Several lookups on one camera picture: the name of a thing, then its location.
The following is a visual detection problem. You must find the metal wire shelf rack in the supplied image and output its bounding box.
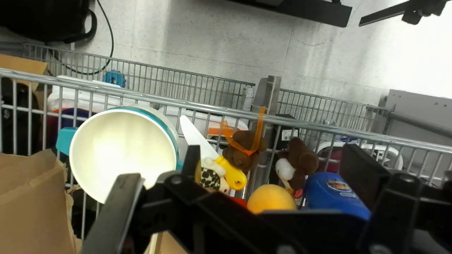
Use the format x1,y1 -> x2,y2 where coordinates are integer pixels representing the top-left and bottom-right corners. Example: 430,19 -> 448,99
0,41 -> 452,242

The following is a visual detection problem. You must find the blue detergent bottle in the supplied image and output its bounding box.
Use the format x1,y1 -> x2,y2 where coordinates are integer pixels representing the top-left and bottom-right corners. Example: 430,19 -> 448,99
303,171 -> 374,223

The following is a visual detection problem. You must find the white plastic knife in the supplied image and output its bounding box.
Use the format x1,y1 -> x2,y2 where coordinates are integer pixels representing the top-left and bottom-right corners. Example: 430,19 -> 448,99
179,115 -> 224,164

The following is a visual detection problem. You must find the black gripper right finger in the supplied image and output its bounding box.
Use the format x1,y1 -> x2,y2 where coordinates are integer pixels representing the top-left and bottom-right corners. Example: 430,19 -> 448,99
341,143 -> 424,254

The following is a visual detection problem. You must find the thin black floor cable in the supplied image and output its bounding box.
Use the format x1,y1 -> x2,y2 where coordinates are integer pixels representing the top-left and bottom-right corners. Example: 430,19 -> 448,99
61,0 -> 118,77

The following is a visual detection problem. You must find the loose cardboard flap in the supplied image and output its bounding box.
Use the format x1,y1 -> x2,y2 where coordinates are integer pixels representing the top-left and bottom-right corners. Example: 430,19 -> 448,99
0,54 -> 52,111

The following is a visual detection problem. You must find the black backpack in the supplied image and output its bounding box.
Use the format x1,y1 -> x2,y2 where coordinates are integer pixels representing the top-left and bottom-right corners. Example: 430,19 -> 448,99
0,0 -> 98,44

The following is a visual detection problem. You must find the large cardboard box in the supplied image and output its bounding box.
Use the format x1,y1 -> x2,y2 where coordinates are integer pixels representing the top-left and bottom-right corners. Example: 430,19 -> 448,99
0,150 -> 80,254

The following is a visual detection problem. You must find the black camera stand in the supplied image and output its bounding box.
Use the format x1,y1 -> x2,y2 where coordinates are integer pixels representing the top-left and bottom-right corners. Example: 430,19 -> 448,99
359,0 -> 450,26

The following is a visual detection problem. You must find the white cabinet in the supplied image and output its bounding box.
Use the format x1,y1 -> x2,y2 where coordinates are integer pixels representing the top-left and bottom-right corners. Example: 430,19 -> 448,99
376,89 -> 452,143

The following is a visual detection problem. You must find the white dish with teal band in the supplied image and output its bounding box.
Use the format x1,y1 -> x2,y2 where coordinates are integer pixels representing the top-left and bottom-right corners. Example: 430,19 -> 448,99
56,105 -> 183,205

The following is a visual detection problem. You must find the dark brown plush bear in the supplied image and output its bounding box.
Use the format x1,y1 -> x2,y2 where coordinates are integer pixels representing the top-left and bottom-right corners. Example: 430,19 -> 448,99
275,137 -> 323,192

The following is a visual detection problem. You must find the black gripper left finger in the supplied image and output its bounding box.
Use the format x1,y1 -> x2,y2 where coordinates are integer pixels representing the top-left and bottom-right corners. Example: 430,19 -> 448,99
81,174 -> 146,254

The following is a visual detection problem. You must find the black flat platform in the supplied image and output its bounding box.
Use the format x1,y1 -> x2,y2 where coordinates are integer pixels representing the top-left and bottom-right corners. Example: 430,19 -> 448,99
231,0 -> 354,29

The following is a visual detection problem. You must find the yellow orange ball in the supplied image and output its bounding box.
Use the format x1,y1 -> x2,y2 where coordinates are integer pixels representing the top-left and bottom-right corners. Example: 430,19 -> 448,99
246,184 -> 299,216

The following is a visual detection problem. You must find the blue tape roll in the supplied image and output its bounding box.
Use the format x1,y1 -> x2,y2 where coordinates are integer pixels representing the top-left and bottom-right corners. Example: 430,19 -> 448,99
104,70 -> 128,91

